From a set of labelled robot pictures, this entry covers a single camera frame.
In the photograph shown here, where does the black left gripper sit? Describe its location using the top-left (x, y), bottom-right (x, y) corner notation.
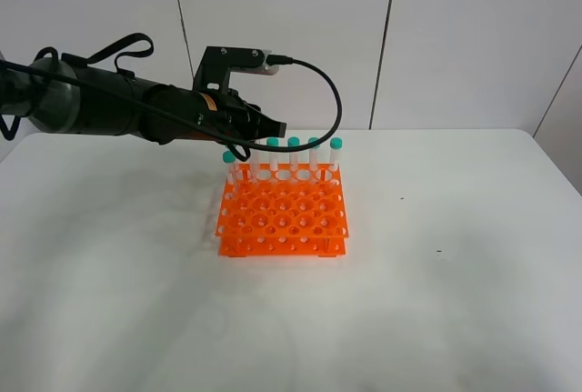
top-left (193, 89), bottom-right (286, 141)

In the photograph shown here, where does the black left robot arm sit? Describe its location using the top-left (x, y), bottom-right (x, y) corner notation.
top-left (1, 46), bottom-right (286, 145)

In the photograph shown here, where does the second row tube left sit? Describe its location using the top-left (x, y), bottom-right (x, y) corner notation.
top-left (222, 150), bottom-right (237, 188)

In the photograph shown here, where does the back row tube far right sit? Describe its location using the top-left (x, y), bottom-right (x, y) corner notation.
top-left (329, 137), bottom-right (343, 172)

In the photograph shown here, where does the orange test tube rack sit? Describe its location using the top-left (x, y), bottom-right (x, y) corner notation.
top-left (216, 163), bottom-right (349, 257)

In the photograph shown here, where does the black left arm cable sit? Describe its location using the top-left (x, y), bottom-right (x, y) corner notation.
top-left (0, 53), bottom-right (343, 153)

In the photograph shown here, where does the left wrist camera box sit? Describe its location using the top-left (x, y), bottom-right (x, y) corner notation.
top-left (193, 46), bottom-right (278, 94)

